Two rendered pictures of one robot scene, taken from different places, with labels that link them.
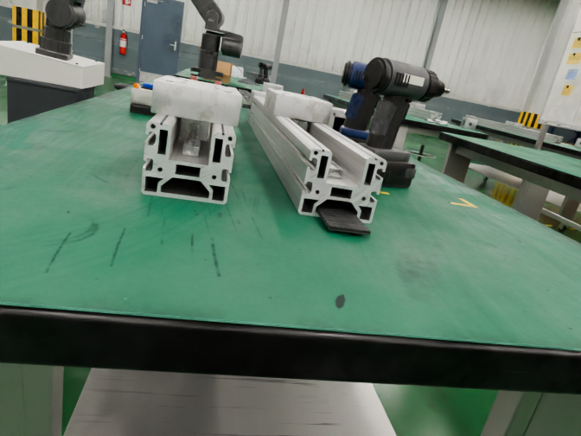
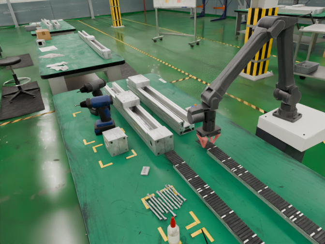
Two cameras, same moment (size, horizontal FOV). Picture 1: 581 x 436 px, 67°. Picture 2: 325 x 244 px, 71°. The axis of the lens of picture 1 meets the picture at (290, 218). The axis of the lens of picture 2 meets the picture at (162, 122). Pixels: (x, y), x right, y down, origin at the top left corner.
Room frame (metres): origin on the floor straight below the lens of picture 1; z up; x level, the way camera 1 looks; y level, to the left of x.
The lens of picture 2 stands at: (2.27, -0.06, 1.49)
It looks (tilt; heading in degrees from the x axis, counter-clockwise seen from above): 31 degrees down; 167
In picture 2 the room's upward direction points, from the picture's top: 4 degrees counter-clockwise
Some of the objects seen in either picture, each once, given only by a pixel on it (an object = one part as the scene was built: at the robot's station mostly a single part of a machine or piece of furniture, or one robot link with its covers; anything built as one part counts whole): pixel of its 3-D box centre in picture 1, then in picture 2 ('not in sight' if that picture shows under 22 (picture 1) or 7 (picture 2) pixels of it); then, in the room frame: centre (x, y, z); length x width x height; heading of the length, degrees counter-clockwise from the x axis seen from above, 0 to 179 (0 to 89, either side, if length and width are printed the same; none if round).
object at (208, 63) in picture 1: (207, 63); (208, 125); (1.45, 0.35, 0.92); 0.10 x 0.07 x 0.07; 104
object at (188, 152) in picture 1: (198, 119); (154, 100); (0.88, 0.22, 0.82); 0.80 x 0.10 x 0.09; 13
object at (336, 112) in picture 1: (333, 125); (117, 140); (1.28, -0.07, 0.83); 0.11 x 0.10 x 0.10; 105
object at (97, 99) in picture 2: (376, 114); (96, 115); (1.09, -0.15, 0.89); 0.20 x 0.08 x 0.22; 91
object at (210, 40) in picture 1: (213, 43); (208, 114); (1.45, 0.35, 0.98); 0.07 x 0.06 x 0.07; 95
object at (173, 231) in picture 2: not in sight; (173, 229); (1.85, 0.05, 0.84); 0.04 x 0.04 x 0.12
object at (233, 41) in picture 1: (225, 35); (201, 109); (1.45, 0.31, 1.02); 0.12 x 0.09 x 0.12; 95
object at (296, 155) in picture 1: (290, 135); (128, 107); (0.93, 0.03, 0.82); 0.80 x 0.10 x 0.09; 13
